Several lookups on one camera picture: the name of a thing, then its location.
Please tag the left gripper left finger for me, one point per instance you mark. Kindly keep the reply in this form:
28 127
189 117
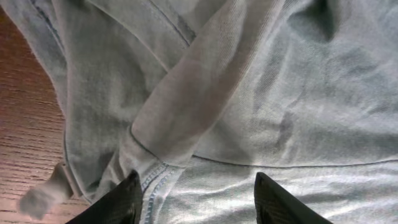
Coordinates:
122 205

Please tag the grey t-shirt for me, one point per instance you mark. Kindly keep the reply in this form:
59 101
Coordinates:
199 96

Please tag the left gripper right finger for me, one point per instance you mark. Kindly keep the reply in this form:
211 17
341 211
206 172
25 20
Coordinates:
275 205

